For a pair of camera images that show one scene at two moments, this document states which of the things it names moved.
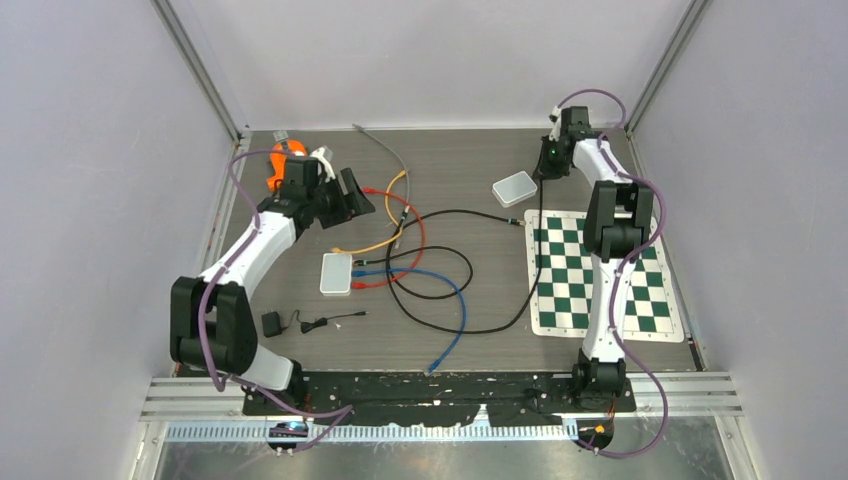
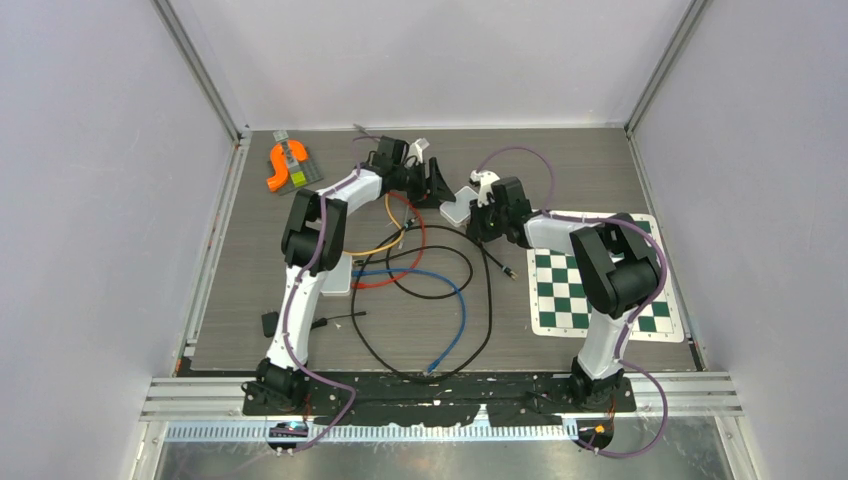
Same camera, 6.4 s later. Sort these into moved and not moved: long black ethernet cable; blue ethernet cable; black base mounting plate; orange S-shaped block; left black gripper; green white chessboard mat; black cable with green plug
Moved: long black ethernet cable; left black gripper; black cable with green plug
Not moved: black base mounting plate; blue ethernet cable; orange S-shaped block; green white chessboard mat
